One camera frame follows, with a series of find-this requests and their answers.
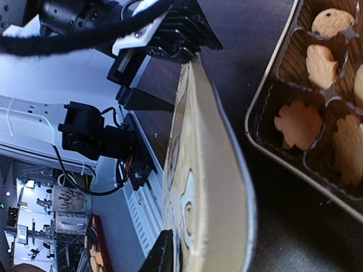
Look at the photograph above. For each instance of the front aluminium rail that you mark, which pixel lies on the front aluminium rail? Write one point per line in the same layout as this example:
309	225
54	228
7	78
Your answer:
145	205

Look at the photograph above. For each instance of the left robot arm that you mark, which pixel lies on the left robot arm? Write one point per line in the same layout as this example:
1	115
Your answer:
78	77

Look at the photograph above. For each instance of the silver tin lid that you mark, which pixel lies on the silver tin lid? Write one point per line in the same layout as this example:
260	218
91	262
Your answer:
208	197

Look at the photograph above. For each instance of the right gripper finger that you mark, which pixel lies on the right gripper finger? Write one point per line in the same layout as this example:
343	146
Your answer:
161	256

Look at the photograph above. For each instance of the gold cookie tin box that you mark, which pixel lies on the gold cookie tin box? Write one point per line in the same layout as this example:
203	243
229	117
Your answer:
307	111

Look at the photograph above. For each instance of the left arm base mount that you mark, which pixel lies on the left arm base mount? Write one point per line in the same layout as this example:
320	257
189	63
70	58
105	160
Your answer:
135	153

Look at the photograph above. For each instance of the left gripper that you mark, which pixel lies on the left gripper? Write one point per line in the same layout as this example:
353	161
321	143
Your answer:
127	69

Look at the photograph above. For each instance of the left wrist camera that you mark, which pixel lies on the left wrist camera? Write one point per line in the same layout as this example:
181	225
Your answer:
176	36

